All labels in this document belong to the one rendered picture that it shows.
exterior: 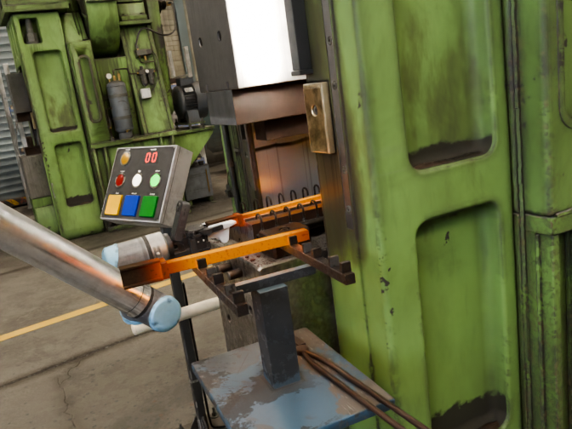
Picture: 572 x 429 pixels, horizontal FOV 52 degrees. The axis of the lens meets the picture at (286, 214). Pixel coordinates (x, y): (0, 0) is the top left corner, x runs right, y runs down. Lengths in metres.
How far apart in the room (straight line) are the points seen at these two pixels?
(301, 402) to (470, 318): 0.66
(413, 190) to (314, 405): 0.54
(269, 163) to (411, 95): 0.65
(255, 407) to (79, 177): 5.49
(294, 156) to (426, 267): 0.66
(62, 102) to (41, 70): 0.36
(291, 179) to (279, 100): 0.41
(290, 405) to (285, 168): 0.97
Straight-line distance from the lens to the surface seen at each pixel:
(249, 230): 1.65
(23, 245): 1.34
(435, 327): 1.60
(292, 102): 1.65
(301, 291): 1.57
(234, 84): 1.55
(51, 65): 6.49
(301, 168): 1.98
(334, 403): 1.17
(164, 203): 2.01
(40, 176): 6.67
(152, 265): 1.23
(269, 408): 1.18
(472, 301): 1.67
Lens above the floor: 1.39
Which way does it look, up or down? 13 degrees down
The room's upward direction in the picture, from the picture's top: 8 degrees counter-clockwise
